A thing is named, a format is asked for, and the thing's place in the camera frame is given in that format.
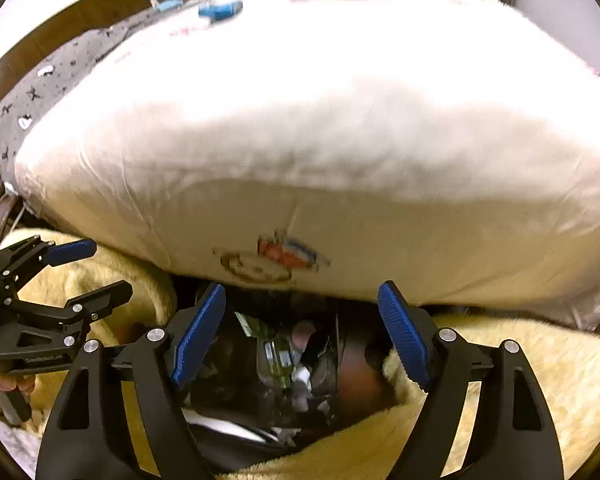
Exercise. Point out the white crumpled paper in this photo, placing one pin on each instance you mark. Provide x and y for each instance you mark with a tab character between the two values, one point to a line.
301	382

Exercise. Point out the blue and white packet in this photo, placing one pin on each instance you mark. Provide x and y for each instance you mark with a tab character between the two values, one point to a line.
220	10

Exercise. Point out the box of small bottles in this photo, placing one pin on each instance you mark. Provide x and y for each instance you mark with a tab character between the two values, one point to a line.
230	370

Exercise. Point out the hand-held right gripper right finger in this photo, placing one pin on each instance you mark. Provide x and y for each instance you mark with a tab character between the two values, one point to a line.
405	332

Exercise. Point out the brown wooden headboard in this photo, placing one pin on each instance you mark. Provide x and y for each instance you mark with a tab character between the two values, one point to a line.
55	25

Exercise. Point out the green glass bottle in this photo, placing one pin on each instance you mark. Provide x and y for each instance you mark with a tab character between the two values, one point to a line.
275	365

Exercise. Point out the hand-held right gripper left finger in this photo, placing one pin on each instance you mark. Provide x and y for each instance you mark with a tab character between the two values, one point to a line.
200	332

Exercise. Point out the yellow fluffy blanket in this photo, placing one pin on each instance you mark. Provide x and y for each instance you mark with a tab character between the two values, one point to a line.
555	375

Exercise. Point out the light blue small item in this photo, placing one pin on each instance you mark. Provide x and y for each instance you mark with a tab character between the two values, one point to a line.
169	5

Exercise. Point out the grey cat printed blanket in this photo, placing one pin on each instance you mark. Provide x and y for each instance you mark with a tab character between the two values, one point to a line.
55	75

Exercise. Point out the cream cartoon printed blanket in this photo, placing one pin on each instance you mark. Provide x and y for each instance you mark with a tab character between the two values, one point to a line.
330	110

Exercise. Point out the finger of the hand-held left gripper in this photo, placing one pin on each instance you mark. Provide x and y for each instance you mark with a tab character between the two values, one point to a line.
105	297
70	252

